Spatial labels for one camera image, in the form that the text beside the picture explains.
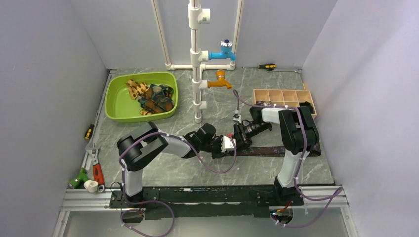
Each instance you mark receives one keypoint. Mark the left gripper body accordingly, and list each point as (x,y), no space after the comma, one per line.
(216,147)

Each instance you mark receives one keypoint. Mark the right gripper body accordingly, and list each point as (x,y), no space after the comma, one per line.
(245,133)

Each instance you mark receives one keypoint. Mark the dark brown floral tie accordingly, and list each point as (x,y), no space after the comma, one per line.
(276,151)

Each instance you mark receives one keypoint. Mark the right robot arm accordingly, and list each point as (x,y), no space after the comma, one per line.
(298,133)

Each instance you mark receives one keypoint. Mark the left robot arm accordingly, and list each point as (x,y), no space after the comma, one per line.
(138,148)

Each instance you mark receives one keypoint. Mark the wooden compartment tray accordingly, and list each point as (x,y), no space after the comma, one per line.
(282,97)

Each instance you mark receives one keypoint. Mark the orange faucet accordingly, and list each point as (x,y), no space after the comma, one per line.
(220,80)

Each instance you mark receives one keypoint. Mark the black rolled tie in tray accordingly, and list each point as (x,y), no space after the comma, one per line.
(308,105)

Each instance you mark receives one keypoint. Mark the yellow black screwdriver back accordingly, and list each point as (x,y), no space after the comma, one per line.
(268,67)

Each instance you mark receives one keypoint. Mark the yellow black screwdriver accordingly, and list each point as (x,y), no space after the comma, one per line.
(89,132)
(268,67)

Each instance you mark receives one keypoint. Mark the dark teal patterned tie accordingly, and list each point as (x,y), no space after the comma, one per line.
(155,99)

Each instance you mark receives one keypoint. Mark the silver wrench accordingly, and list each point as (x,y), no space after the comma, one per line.
(285,70)

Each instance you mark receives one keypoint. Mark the blue faucet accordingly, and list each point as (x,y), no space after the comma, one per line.
(226,52)

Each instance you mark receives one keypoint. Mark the green plastic basin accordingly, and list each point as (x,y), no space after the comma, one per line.
(120,106)

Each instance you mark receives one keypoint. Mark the white pvc pipe assembly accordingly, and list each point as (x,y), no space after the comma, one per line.
(197,15)

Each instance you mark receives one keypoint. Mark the yellow black screwdriver left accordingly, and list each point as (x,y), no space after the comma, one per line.
(89,132)

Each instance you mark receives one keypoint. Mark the white pipe fitting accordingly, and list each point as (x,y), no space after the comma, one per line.
(91,186)

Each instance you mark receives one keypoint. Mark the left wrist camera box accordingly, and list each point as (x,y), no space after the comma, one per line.
(228,144)

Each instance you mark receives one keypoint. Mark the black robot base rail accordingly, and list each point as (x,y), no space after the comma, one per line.
(208,201)

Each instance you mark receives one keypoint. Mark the aluminium frame rail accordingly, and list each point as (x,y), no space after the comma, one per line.
(314,196)

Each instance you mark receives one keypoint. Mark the red handled pliers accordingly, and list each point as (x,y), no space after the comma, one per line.
(97,169)

